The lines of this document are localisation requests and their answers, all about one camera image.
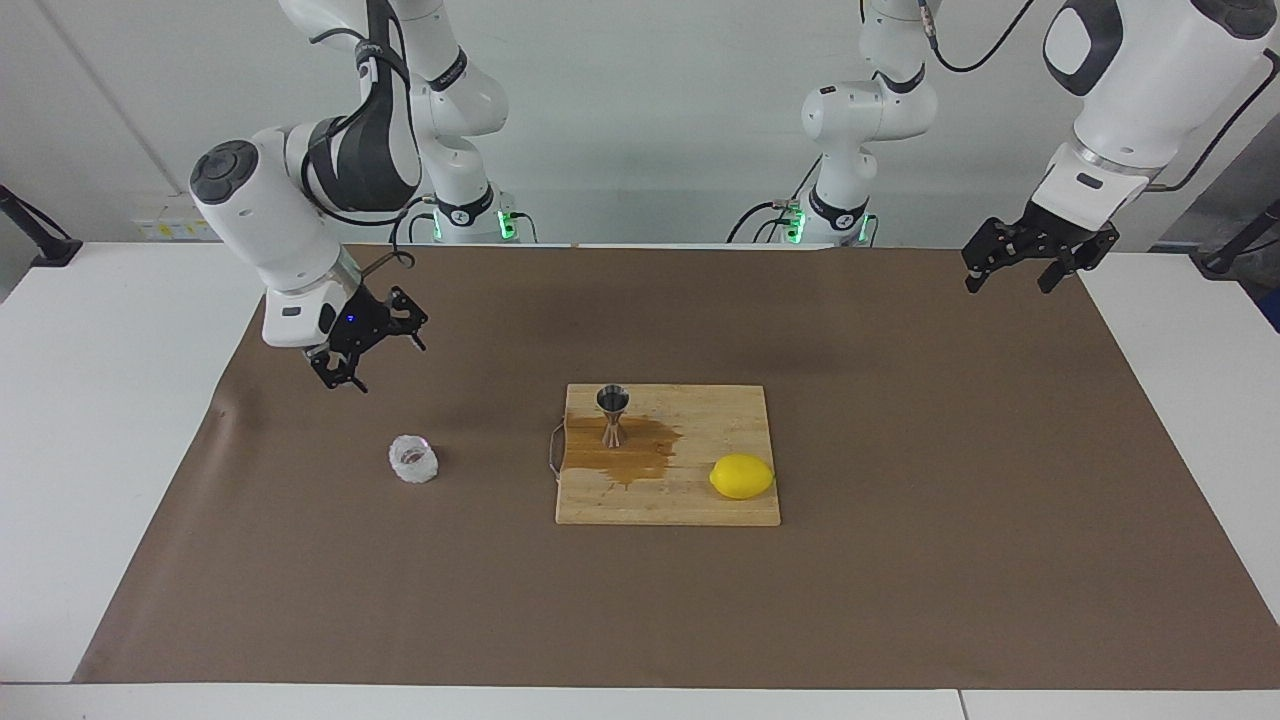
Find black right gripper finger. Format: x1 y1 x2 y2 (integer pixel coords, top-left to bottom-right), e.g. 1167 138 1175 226
388 287 429 353
308 350 369 391

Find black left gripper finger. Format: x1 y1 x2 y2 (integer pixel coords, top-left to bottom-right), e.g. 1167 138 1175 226
1038 233 1121 295
963 220 1031 295

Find white small cup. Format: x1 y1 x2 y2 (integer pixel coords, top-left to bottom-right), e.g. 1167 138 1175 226
388 435 441 485

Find steel double jigger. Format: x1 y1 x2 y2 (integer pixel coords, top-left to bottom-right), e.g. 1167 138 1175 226
597 385 631 448

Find black clamp stand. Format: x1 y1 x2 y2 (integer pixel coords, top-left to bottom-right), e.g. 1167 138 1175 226
1190 195 1280 279
0 185 83 268

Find brown paper table mat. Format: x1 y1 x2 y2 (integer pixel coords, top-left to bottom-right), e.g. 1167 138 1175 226
72 243 1280 691

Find wooden cutting board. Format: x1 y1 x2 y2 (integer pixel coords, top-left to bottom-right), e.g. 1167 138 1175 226
548 384 782 527

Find yellow lemon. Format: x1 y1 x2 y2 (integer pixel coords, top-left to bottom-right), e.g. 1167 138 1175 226
709 454 776 501

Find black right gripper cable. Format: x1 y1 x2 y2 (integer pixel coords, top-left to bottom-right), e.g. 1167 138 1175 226
310 0 426 279

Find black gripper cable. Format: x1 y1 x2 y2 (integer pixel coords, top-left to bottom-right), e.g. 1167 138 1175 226
920 0 1280 196
310 0 426 279

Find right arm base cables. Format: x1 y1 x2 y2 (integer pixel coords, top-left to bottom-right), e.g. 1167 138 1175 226
388 195 541 244

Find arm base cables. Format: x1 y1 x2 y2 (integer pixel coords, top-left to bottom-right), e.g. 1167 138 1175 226
727 155 881 246
388 195 541 244

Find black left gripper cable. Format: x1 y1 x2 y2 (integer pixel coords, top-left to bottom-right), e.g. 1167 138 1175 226
920 0 1280 196

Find white wall power strip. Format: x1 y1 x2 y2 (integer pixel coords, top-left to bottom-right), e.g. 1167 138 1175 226
133 205 216 241

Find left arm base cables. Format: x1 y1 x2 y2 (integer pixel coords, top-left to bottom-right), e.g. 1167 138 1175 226
727 155 881 246

